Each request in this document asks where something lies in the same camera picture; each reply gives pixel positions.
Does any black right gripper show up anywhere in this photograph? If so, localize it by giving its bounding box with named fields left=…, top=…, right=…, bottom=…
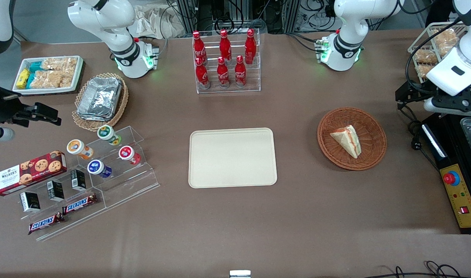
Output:
left=0, top=75, right=62, bottom=128

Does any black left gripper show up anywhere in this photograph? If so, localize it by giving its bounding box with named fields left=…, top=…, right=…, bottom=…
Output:
left=396, top=83, right=471, bottom=103

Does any light oval wicker basket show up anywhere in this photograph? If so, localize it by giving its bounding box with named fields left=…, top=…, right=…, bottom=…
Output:
left=72, top=73, right=129, bottom=132

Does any brown round wicker basket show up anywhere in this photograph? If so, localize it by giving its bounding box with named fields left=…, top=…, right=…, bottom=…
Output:
left=317, top=107, right=387, bottom=171

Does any white rectangular snack tray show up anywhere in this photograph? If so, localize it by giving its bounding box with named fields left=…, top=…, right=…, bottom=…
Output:
left=12, top=56, right=84, bottom=95

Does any aluminium foil tray stack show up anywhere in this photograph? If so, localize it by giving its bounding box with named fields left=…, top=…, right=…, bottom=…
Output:
left=77, top=77, right=122, bottom=122

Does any wrapped triangle sandwich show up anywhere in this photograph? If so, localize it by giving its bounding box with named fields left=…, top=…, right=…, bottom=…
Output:
left=330, top=124, right=362, bottom=159

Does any beige plastic tray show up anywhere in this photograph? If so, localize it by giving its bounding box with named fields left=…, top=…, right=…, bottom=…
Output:
left=188, top=127, right=278, bottom=189

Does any clear rice cracker packet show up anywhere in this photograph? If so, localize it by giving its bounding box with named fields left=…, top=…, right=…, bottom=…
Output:
left=41, top=57, right=78, bottom=72
left=30, top=70, right=74, bottom=90

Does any orange lid gum jar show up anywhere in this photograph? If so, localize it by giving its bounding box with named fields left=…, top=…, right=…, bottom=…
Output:
left=66, top=139, right=94, bottom=160

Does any red tartan cookie box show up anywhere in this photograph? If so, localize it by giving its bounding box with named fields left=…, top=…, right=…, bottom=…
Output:
left=0, top=151, right=68, bottom=197

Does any green lid gum jar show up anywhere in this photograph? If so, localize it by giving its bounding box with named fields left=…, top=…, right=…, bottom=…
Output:
left=97, top=125, right=122, bottom=146

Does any small black box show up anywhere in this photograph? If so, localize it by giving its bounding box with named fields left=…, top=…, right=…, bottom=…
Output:
left=20, top=191, right=41, bottom=213
left=71, top=169, right=87, bottom=191
left=47, top=180, right=65, bottom=202

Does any blue lid gum jar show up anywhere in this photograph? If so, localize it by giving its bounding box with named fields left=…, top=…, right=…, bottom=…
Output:
left=87, top=159, right=112, bottom=178

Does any brown Snickers bar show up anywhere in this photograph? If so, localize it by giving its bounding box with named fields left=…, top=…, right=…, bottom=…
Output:
left=28, top=212, right=65, bottom=235
left=62, top=193, right=98, bottom=215

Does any red lid gum jar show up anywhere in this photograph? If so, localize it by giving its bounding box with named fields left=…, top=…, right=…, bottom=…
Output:
left=118, top=145, right=141, bottom=165

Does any black and yellow control box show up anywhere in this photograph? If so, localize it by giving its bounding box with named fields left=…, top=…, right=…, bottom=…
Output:
left=421, top=112, right=471, bottom=235

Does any clear acrylic stepped stand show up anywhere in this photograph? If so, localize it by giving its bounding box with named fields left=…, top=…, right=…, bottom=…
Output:
left=21, top=125, right=160, bottom=242

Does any crumpled beige bag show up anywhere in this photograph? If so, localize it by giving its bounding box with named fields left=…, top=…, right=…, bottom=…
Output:
left=129, top=4, right=185, bottom=39

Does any clear acrylic bottle rack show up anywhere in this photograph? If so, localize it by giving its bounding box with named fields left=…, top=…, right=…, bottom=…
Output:
left=192, top=29, right=261, bottom=94

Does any red cola bottle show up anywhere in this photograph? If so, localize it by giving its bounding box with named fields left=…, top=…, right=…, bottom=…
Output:
left=235, top=55, right=247, bottom=88
left=192, top=31, right=206, bottom=64
left=195, top=57, right=211, bottom=90
left=219, top=29, right=232, bottom=62
left=245, top=29, right=257, bottom=65
left=217, top=57, right=231, bottom=88

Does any black equipment rack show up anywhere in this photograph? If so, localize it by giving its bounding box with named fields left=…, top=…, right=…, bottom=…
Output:
left=175, top=0, right=302, bottom=34

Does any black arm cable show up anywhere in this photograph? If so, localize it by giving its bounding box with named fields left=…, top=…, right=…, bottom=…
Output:
left=405, top=19, right=464, bottom=94

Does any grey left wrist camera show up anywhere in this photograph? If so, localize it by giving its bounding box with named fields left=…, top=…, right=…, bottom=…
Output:
left=424, top=98, right=471, bottom=115

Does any white wire basket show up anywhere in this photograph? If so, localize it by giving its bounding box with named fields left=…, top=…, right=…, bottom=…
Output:
left=408, top=21, right=469, bottom=83

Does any black cable with plug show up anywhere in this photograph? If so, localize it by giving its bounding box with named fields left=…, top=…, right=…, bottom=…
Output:
left=398, top=102, right=441, bottom=171

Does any black base cable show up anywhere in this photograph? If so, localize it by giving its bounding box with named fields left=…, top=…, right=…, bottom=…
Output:
left=285, top=32, right=325, bottom=53

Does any black floor cable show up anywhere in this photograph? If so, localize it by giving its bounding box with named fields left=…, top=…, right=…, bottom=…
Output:
left=365, top=261, right=471, bottom=278

